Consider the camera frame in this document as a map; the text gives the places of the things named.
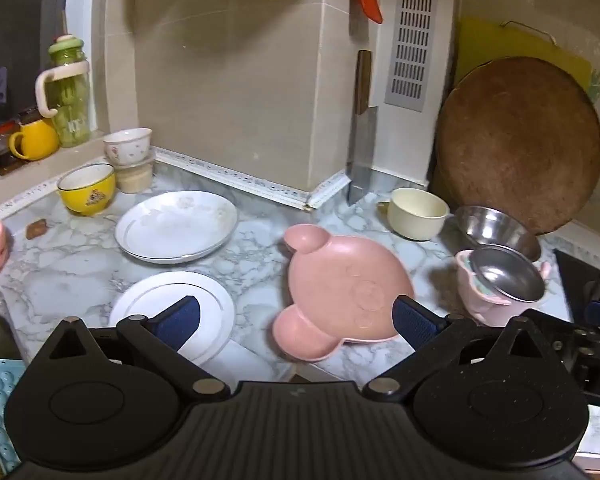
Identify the white deep plate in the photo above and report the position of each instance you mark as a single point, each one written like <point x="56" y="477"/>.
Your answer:
<point x="175" y="225"/>

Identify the cream bowl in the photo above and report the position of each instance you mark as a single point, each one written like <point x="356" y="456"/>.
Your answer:
<point x="415" y="215"/>

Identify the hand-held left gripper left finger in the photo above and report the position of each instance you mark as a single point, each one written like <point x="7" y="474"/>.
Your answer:
<point x="177" y="322"/>

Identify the yellow mug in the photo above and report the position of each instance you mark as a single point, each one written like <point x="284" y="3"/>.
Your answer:
<point x="37" y="140"/>

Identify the large steel bowl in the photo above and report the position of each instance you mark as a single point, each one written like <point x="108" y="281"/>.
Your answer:
<point x="490" y="230"/>

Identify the flat white plate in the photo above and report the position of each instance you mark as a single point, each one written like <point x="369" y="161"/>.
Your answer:
<point x="130" y="305"/>

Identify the brown soap bar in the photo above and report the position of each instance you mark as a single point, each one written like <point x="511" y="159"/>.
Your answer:
<point x="36" y="229"/>

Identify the grey vent grille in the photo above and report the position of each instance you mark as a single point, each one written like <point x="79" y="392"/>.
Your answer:
<point x="411" y="40"/>

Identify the clear plastic container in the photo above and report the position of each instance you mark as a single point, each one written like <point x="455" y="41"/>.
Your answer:
<point x="135" y="177"/>

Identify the small steel bowl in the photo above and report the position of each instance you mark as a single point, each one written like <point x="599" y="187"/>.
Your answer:
<point x="505" y="272"/>

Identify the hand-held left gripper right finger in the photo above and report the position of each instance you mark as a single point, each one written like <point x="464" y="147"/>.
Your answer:
<point x="412" y="322"/>

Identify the white floral bowl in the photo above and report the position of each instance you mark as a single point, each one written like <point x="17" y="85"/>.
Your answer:
<point x="127" y="147"/>

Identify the round wooden cutting board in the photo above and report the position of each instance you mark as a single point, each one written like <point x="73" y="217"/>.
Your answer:
<point x="520" y="150"/>

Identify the green water bottle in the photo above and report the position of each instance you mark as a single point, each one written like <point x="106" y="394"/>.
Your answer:
<point x="72" y="100"/>

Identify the yellow bowl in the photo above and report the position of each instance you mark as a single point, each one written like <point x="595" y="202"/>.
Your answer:
<point x="87" y="195"/>

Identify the glass jar with dark sauce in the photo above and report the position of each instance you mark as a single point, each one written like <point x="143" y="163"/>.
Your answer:
<point x="2" y="157"/>

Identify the white patterned edge strip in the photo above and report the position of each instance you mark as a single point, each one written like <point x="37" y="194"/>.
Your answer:
<point x="230" y="177"/>

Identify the pink bear-shaped plate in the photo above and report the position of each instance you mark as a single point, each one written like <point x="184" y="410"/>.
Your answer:
<point x="340" y="280"/>

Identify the yellow cutting board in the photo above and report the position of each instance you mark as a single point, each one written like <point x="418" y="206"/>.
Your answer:
<point x="485" y="45"/>

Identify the steel cleaver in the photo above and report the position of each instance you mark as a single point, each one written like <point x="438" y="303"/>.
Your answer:
<point x="362" y="160"/>

